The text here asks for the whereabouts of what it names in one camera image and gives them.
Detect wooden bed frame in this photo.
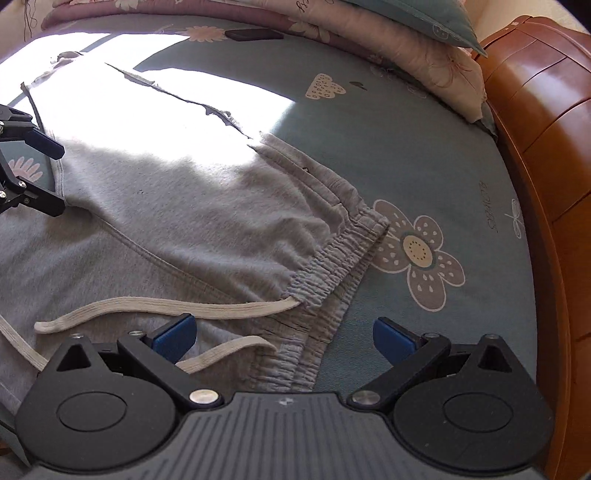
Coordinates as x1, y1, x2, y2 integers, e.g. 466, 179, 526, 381
477, 15, 590, 479

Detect teal floral pillow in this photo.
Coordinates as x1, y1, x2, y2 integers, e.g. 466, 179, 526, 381
349, 0, 486, 55

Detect grey sweatpants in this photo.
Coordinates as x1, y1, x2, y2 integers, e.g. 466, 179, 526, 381
1, 57, 388, 411

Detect teal floral bed sheet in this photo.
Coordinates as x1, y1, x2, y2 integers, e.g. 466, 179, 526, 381
1, 15, 537, 393

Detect pink floral folded quilt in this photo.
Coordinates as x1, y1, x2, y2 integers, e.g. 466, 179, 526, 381
42, 0, 486, 123

